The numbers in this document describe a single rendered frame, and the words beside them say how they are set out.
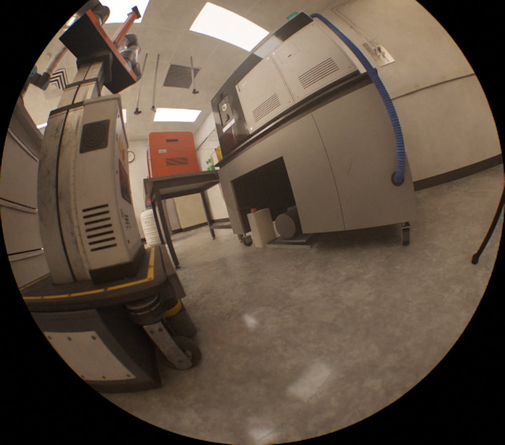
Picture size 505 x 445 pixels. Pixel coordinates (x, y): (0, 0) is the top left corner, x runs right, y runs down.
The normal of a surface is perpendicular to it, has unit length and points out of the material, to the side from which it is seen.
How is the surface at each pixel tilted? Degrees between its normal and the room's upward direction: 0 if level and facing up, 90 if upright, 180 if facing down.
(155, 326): 90
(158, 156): 90
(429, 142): 90
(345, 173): 90
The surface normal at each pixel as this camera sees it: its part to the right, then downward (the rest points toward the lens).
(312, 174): -0.73, 0.16
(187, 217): 0.63, -0.20
